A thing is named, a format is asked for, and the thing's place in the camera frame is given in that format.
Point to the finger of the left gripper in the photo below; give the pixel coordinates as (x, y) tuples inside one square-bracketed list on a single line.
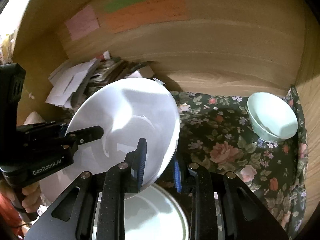
[(86, 135)]

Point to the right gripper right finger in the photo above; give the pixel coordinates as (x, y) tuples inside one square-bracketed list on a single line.
[(223, 206)]

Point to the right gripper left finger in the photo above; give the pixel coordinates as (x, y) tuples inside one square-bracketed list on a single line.
[(93, 205)]

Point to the white plate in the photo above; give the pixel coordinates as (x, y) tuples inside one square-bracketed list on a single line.
[(127, 110)]

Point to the person left hand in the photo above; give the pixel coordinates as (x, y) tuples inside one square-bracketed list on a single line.
[(32, 200)]

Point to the white paper stack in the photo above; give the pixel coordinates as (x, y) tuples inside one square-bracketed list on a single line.
[(70, 86)]

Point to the mint green plate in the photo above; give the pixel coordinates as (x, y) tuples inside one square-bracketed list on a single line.
[(154, 214)]

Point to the floral dark cloth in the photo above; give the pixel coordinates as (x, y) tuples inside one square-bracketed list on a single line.
[(216, 132)]

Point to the mint green bowl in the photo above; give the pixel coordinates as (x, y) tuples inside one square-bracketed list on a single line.
[(272, 119)]

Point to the pink sticky note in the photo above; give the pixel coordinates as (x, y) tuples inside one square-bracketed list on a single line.
[(82, 23)]

